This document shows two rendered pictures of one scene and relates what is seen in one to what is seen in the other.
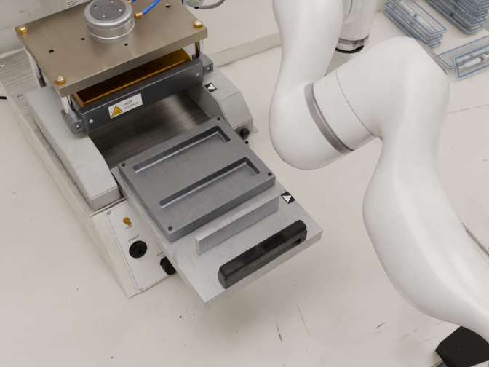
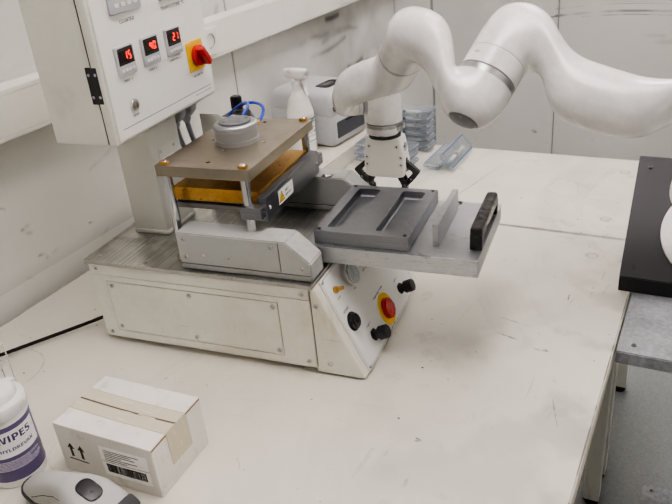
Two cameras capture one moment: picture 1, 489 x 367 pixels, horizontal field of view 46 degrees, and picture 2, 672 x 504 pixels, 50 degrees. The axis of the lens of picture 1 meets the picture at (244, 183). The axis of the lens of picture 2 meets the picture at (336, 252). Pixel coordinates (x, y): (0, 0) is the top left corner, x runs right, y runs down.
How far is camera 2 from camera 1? 0.83 m
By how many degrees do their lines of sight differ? 33
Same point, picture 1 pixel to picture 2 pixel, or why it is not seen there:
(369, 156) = not seen: hidden behind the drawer
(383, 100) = (525, 32)
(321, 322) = (528, 315)
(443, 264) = (638, 80)
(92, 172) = (298, 243)
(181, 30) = (295, 125)
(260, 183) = (433, 195)
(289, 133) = (474, 89)
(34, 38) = (182, 163)
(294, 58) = (444, 47)
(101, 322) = (360, 405)
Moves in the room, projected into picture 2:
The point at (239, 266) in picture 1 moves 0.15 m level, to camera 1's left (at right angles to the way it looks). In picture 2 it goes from (483, 222) to (408, 251)
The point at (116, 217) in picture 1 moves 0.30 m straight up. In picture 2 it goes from (328, 287) to (309, 113)
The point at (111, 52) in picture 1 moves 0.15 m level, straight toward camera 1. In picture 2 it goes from (259, 147) to (323, 161)
